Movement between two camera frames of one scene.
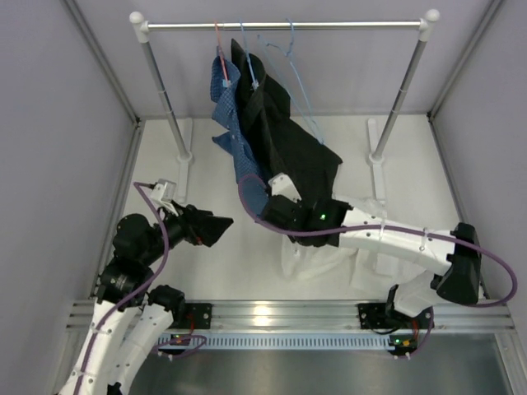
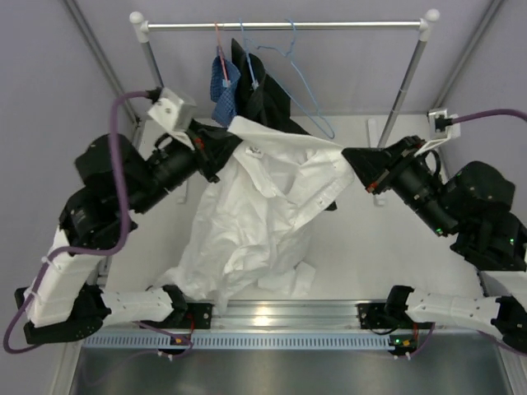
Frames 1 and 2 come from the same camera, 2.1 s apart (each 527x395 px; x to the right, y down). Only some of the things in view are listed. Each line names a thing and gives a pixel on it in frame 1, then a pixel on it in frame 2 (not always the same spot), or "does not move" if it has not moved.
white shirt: x=374 y=272 → x=252 y=221
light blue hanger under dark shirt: x=253 y=76 does not move
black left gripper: x=194 y=221 → x=209 y=146
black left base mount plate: x=199 y=314 does not move
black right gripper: x=292 y=239 → x=377 y=167
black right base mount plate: x=372 y=315 does not move
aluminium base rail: x=324 y=315 does not move
